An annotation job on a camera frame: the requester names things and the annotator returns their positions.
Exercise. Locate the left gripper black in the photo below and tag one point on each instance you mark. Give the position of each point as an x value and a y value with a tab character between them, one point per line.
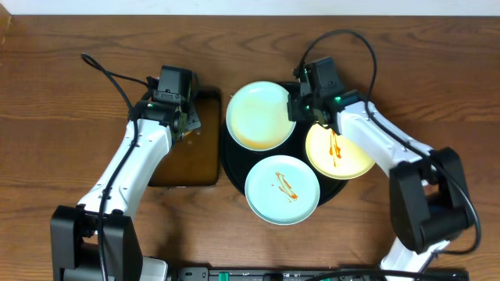
191	120

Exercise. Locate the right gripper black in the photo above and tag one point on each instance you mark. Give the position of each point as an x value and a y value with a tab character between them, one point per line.
294	113

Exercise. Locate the yellow plate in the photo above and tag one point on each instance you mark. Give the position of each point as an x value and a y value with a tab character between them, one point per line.
334	155

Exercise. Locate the light green plate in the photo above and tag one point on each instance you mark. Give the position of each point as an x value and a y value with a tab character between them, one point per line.
282	190
257	116

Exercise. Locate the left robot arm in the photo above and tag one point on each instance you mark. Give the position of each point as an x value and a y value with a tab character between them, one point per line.
96	239

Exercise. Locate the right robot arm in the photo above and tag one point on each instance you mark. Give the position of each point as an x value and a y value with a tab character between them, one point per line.
429	200

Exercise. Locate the rectangular black water tray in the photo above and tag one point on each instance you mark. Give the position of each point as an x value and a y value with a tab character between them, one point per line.
193	161

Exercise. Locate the round black tray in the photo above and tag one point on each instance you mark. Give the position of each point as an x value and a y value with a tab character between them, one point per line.
238	161

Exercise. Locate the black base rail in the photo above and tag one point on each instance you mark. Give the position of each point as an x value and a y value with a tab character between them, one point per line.
206	274

